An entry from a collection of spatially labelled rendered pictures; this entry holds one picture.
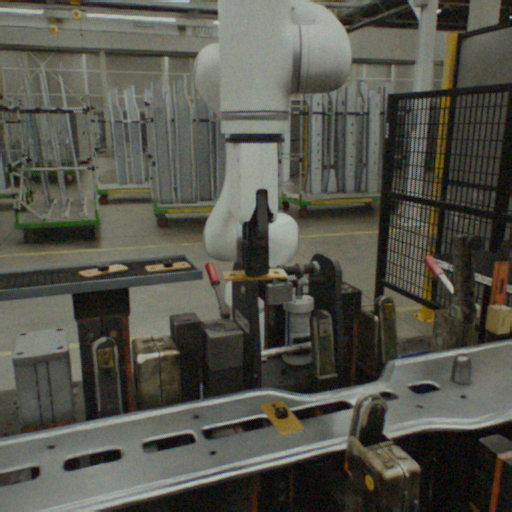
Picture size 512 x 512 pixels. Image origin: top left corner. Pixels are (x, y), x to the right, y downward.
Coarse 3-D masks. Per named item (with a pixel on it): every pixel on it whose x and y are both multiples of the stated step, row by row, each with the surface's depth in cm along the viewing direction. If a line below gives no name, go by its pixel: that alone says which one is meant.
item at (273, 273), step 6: (270, 270) 70; (276, 270) 70; (282, 270) 70; (228, 276) 68; (234, 276) 68; (240, 276) 68; (246, 276) 68; (252, 276) 68; (258, 276) 68; (264, 276) 68; (270, 276) 68; (276, 276) 68; (282, 276) 68
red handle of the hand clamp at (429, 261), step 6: (426, 258) 113; (432, 258) 113; (426, 264) 113; (432, 264) 112; (432, 270) 111; (438, 270) 111; (438, 276) 110; (444, 276) 110; (444, 282) 109; (444, 288) 109; (450, 288) 108; (450, 294) 107
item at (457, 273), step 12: (456, 240) 103; (468, 240) 102; (480, 240) 100; (456, 252) 103; (468, 252) 104; (456, 264) 103; (468, 264) 104; (456, 276) 104; (468, 276) 104; (456, 288) 104; (468, 288) 105; (456, 300) 104; (468, 300) 105; (468, 312) 105
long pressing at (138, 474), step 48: (384, 384) 88; (432, 384) 89; (480, 384) 88; (48, 432) 74; (96, 432) 74; (144, 432) 74; (192, 432) 75; (336, 432) 74; (384, 432) 75; (48, 480) 65; (96, 480) 65; (144, 480) 64; (192, 480) 65
